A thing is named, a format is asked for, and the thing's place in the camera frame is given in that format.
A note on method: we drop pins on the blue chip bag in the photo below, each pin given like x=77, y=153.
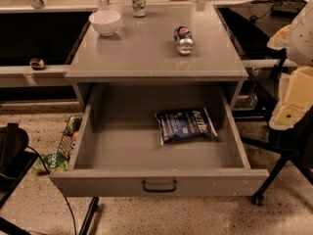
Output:
x=185, y=124

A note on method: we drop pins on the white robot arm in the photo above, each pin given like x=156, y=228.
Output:
x=297, y=39

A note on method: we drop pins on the grey drawer cabinet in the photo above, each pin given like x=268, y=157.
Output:
x=143, y=49

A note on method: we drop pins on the open grey top drawer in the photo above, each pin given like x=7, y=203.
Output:
x=118, y=146

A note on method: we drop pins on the green snack bag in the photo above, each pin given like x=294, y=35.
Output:
x=50, y=162

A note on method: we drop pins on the black office chair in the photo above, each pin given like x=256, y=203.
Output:
x=293, y=145

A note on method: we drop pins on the black power adapter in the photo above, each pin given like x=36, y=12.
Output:
x=283, y=9

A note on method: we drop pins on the blue pepsi can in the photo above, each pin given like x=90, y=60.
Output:
x=183, y=40

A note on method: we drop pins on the green white soda can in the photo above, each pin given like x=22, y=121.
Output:
x=139, y=8

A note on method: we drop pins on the white bowl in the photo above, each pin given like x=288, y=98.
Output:
x=105, y=22

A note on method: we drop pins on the yellow black tape measure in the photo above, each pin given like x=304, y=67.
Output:
x=37, y=64

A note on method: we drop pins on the black drawer handle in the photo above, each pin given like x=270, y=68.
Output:
x=158, y=188

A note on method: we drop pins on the wire basket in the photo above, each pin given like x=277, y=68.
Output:
x=67, y=141

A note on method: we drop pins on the black stand with cable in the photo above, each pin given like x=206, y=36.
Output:
x=15, y=162

